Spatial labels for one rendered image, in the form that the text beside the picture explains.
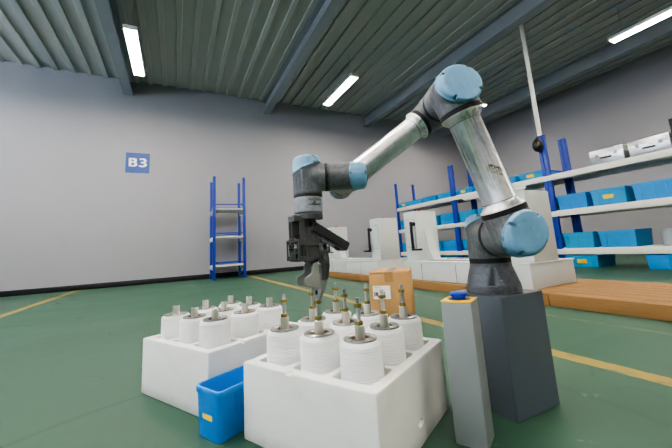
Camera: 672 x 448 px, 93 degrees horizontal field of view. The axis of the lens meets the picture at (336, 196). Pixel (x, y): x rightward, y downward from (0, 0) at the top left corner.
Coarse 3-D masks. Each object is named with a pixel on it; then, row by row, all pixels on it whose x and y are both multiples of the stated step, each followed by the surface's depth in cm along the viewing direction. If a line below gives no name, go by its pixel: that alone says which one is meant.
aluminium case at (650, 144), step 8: (656, 136) 367; (664, 136) 361; (632, 144) 385; (640, 144) 379; (648, 144) 373; (656, 144) 367; (664, 144) 361; (632, 152) 385; (640, 152) 379; (648, 152) 373
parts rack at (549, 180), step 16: (544, 144) 474; (560, 144) 505; (544, 160) 473; (624, 160) 388; (640, 160) 375; (656, 160) 401; (448, 176) 641; (544, 176) 473; (560, 176) 453; (576, 176) 480; (592, 176) 467; (400, 208) 776; (416, 208) 794; (432, 208) 759; (576, 208) 435; (592, 208) 417; (608, 208) 402; (624, 208) 388; (640, 208) 418; (400, 224) 783; (448, 224) 638; (464, 224) 602; (576, 224) 483; (400, 240) 774; (560, 240) 452; (560, 256) 451
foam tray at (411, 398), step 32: (416, 352) 81; (256, 384) 78; (288, 384) 73; (320, 384) 67; (352, 384) 65; (384, 384) 64; (416, 384) 74; (256, 416) 77; (288, 416) 72; (320, 416) 67; (352, 416) 62; (384, 416) 61; (416, 416) 72
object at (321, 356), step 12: (336, 336) 76; (300, 348) 77; (312, 348) 73; (324, 348) 73; (336, 348) 76; (312, 360) 73; (324, 360) 73; (336, 360) 75; (312, 372) 73; (324, 372) 73
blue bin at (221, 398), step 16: (240, 368) 96; (208, 384) 87; (224, 384) 91; (240, 384) 83; (208, 400) 81; (224, 400) 80; (240, 400) 83; (208, 416) 80; (224, 416) 79; (240, 416) 83; (208, 432) 80; (224, 432) 79
